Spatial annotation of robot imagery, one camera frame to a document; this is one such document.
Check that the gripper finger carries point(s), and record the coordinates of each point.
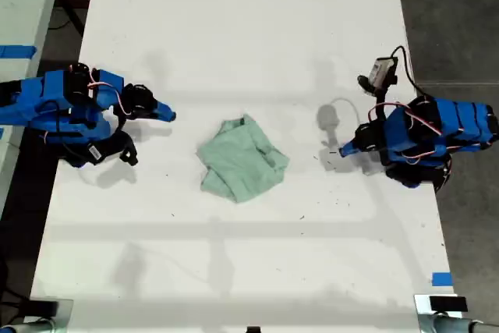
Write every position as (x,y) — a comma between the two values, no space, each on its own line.
(356,151)
(163,116)
(355,142)
(167,108)

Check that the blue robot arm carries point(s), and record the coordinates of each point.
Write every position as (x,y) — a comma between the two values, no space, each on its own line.
(35,103)
(460,122)

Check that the pale green T-shirt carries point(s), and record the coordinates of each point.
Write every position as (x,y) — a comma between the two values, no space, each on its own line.
(239,157)

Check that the long blue tape strip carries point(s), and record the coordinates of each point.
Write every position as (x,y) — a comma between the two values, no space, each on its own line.
(17,51)

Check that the small blue tape square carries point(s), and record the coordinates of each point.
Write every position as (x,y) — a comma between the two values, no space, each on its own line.
(442,279)

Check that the grey metal tube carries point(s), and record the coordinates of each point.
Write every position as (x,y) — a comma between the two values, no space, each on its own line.
(464,326)
(27,327)

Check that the small black clip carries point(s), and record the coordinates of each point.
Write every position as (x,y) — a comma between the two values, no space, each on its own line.
(253,329)

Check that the short black camera stalk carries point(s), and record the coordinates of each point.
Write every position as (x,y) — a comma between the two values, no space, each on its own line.
(121,124)
(380,99)

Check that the black camera box white label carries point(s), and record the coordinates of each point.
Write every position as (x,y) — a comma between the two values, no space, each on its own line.
(117,147)

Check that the grey-faced black camera box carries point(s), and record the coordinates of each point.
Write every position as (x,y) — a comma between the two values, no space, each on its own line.
(381,69)

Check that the metal bracket with black box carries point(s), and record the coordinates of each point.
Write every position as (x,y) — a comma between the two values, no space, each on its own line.
(47,307)
(448,303)

